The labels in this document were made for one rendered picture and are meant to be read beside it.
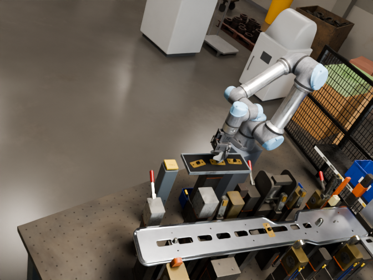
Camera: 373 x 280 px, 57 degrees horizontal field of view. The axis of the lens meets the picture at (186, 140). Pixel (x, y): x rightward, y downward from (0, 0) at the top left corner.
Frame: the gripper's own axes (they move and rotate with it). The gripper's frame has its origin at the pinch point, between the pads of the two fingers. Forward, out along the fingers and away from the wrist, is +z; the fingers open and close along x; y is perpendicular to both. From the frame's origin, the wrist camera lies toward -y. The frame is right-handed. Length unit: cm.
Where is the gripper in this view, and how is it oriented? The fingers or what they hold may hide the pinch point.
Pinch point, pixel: (218, 160)
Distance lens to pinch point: 183.3
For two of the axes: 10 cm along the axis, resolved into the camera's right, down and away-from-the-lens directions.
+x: 2.4, 6.6, -7.1
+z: -2.9, 7.5, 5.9
